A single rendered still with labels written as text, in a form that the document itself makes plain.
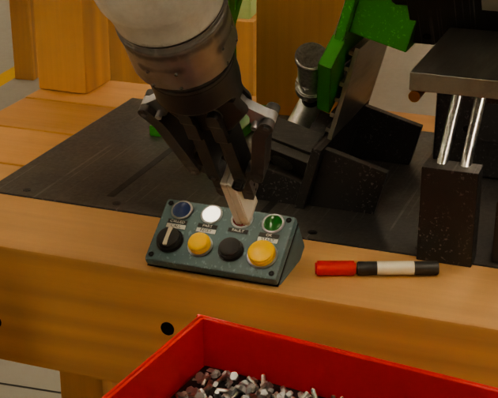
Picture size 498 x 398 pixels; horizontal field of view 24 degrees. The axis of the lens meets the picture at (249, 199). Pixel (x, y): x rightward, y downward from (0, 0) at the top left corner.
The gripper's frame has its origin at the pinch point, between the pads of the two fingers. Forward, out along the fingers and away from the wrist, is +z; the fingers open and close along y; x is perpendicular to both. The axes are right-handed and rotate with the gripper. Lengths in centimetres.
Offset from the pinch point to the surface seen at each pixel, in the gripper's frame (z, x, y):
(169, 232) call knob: 10.4, 0.3, -10.4
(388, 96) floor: 292, 238, -73
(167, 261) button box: 11.7, -2.5, -9.9
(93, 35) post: 43, 53, -52
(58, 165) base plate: 26.7, 16.8, -37.0
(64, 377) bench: 94, 13, -60
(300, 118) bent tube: 20.6, 24.5, -4.3
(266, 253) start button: 10.5, -0.4, 0.8
